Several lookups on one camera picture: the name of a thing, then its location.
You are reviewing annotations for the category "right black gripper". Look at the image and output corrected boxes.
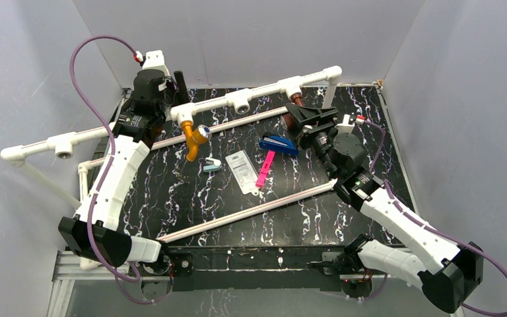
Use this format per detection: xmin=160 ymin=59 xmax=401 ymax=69
xmin=284 ymin=103 xmax=339 ymax=180

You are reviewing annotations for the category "brown plastic faucet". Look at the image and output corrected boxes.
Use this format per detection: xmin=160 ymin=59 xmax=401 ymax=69
xmin=282 ymin=92 xmax=304 ymax=131

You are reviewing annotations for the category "white PVC pipe frame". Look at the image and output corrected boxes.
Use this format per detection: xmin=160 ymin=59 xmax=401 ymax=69
xmin=0 ymin=65 xmax=343 ymax=270

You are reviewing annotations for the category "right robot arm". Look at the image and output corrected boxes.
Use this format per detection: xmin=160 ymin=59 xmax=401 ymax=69
xmin=283 ymin=103 xmax=484 ymax=313

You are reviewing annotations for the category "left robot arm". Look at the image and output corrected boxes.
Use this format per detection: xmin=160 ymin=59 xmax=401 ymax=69
xmin=58 ymin=69 xmax=189 ymax=275

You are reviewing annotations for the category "blue stapler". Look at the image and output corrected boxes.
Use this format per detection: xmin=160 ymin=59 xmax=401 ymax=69
xmin=258 ymin=133 xmax=299 ymax=156

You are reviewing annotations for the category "orange plastic faucet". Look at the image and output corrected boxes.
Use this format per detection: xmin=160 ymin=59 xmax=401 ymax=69
xmin=180 ymin=121 xmax=211 ymax=162

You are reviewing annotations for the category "pink plastic clip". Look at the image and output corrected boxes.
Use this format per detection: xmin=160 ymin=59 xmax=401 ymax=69
xmin=255 ymin=151 xmax=276 ymax=188

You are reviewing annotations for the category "white barcode label tag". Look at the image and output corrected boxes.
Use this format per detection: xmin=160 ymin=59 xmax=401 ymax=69
xmin=225 ymin=150 xmax=259 ymax=196

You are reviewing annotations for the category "small white teal clip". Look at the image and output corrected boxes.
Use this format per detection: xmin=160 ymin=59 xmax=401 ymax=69
xmin=202 ymin=157 xmax=222 ymax=173

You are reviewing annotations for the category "black front base bar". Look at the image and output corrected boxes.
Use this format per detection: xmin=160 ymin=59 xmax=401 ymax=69
xmin=167 ymin=245 xmax=352 ymax=291

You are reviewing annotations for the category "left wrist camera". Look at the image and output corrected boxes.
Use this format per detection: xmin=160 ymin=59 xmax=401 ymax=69
xmin=133 ymin=50 xmax=170 ymax=76

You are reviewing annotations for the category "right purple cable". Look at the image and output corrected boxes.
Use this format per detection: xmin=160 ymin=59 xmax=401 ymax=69
xmin=360 ymin=118 xmax=507 ymax=317

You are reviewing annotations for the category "aluminium frame rail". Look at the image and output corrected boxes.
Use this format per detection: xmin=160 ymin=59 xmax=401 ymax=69
xmin=48 ymin=87 xmax=464 ymax=317

